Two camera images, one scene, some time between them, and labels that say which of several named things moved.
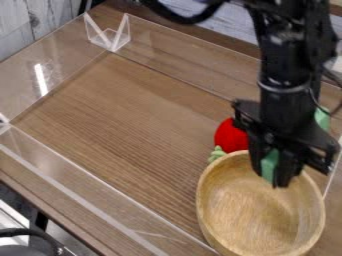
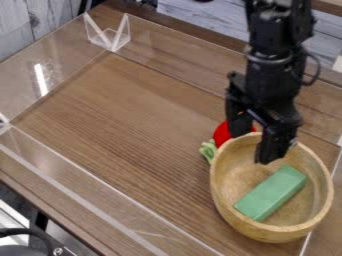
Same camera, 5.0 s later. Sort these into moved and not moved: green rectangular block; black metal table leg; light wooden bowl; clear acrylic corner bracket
Moved: green rectangular block; light wooden bowl
Not moved: clear acrylic corner bracket; black metal table leg
